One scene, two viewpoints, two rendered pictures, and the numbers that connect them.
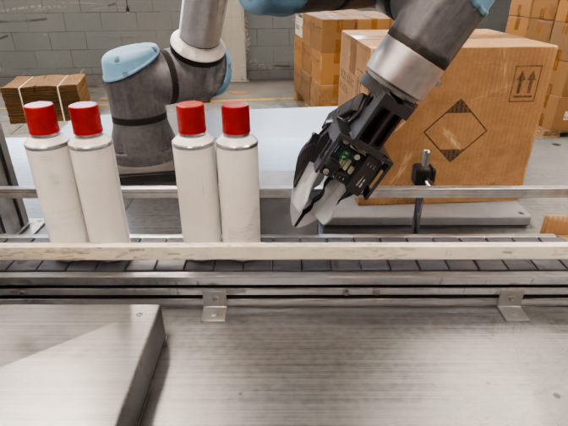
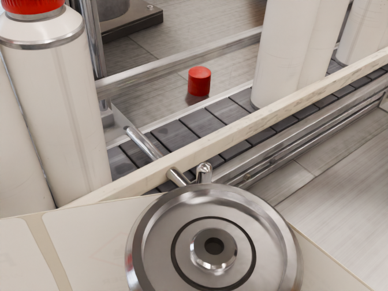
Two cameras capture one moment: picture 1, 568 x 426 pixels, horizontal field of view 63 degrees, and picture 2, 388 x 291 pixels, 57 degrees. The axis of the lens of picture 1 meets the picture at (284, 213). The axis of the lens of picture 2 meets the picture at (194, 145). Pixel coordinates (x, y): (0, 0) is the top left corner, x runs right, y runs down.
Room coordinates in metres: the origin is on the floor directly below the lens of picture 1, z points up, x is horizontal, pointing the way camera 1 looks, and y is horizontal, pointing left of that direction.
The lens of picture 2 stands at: (0.32, 0.59, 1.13)
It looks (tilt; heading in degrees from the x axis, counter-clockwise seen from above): 43 degrees down; 320
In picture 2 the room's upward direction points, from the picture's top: 3 degrees clockwise
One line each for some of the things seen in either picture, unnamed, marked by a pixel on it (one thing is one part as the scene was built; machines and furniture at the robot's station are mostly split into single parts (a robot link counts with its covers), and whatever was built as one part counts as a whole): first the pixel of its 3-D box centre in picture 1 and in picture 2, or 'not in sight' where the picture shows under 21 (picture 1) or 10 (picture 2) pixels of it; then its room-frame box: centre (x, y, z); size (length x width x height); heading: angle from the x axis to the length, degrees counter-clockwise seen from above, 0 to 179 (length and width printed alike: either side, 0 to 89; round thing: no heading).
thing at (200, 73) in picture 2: not in sight; (199, 80); (0.67, 0.29, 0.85); 0.03 x 0.03 x 0.03
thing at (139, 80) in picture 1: (137, 79); not in sight; (1.00, 0.31, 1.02); 0.13 x 0.12 x 0.14; 125
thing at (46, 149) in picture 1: (57, 184); (288, 22); (0.54, 0.29, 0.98); 0.05 x 0.05 x 0.20
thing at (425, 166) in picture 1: (423, 207); not in sight; (0.62, -0.21, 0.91); 0.07 x 0.03 x 0.16; 0
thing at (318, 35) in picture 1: (349, 65); not in sight; (4.46, -0.60, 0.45); 1.20 x 0.84 x 0.89; 10
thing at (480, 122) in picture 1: (427, 111); not in sight; (0.87, -0.27, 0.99); 0.30 x 0.24 x 0.27; 94
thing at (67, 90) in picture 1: (49, 97); not in sight; (4.41, 2.22, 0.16); 0.65 x 0.54 x 0.32; 103
